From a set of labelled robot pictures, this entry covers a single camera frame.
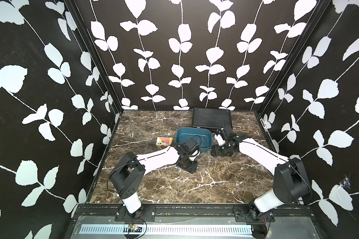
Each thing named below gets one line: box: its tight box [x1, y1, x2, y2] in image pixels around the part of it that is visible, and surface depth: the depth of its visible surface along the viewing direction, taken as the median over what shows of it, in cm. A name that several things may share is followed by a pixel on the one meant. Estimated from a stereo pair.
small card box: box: [155, 136, 174, 148], surface depth 103 cm
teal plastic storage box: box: [176, 126, 213, 152], surface depth 106 cm
